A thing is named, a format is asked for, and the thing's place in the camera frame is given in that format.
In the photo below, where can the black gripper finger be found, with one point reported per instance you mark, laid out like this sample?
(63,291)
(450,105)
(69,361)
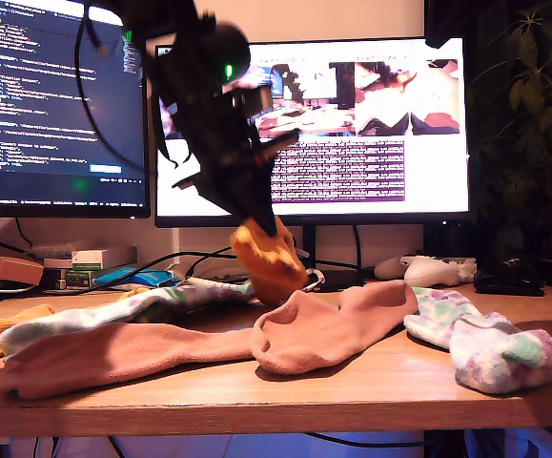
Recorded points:
(440,33)
(261,181)
(235,195)

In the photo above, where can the pink sock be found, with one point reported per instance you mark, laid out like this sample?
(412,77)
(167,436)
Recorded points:
(113,353)
(313,334)

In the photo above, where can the pastel tie-dye sock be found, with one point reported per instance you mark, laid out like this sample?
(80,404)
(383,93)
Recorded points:
(490,353)
(89,317)

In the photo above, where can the green houseplant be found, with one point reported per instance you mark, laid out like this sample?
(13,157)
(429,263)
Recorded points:
(533,95)

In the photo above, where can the blue packet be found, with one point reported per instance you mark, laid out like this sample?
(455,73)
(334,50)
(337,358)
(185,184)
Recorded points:
(137,277)

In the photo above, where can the black monitor bright screen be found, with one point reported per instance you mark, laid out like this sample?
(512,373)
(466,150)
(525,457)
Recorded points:
(437,191)

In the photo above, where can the white and green box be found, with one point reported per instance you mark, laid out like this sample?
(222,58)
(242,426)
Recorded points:
(89,260)

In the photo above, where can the green box stack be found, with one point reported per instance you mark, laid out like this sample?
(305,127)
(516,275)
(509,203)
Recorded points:
(77,279)

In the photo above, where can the white game controller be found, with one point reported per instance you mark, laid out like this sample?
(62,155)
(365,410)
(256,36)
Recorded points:
(428,272)

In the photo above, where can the black monitor dark screen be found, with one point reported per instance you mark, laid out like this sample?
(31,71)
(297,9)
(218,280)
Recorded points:
(42,143)

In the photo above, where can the black wallet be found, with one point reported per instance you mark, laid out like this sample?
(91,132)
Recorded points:
(509,285)

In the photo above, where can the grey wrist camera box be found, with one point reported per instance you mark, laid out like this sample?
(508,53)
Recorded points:
(256,102)

